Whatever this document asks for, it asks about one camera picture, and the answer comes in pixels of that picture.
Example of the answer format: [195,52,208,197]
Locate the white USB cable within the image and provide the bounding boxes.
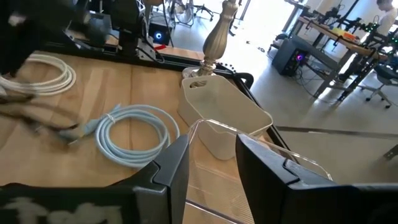
[0,53,77,96]

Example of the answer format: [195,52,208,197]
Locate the computer tower purple light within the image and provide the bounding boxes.
[272,39,308,77]

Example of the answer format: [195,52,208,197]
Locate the wooden workbench black legs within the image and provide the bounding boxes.
[292,15,389,100]

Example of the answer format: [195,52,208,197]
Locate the silver table lamp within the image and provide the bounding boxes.
[182,0,240,78]

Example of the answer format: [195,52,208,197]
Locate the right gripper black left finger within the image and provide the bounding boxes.
[119,134,190,224]

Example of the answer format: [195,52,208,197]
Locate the clear plastic bin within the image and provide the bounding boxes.
[185,118,334,224]

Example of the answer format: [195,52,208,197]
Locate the office chair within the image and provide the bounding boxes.
[360,63,398,109]

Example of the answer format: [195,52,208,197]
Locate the black USB cable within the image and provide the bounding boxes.
[0,93,81,138]

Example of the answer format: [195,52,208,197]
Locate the computer tower blue light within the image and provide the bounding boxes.
[148,21,172,46]

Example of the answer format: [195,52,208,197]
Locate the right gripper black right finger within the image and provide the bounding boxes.
[235,133,352,224]

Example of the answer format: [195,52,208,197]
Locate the person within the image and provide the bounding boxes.
[374,0,398,37]

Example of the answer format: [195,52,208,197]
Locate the beige plastic bin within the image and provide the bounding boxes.
[177,74,274,161]

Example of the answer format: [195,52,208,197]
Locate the light blue cable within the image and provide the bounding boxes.
[58,104,181,169]

